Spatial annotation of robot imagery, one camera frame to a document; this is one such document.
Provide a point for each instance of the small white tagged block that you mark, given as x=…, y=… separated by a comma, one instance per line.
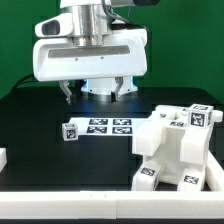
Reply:
x=69, y=131

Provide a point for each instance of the white border rail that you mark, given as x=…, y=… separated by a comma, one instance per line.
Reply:
x=111, y=205
x=214, y=174

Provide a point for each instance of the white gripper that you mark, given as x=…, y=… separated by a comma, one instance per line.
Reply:
x=57, y=55

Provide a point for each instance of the white left border block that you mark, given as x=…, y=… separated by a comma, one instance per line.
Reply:
x=3, y=158

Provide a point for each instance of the flat white tagged base plate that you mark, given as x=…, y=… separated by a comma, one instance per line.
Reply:
x=107, y=126

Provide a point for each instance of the white right border rail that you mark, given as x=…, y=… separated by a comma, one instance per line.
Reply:
x=214, y=174

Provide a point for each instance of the white front border rail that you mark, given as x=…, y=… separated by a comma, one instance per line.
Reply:
x=111, y=205

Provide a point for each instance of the small tagged cube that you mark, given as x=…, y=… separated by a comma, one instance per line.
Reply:
x=200, y=115

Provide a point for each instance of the white chair seat block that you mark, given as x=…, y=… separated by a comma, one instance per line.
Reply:
x=168, y=156

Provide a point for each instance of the long chair side piece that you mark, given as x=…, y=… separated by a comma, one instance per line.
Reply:
x=153, y=132
x=195, y=142

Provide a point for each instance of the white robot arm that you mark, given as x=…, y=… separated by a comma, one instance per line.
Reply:
x=88, y=41

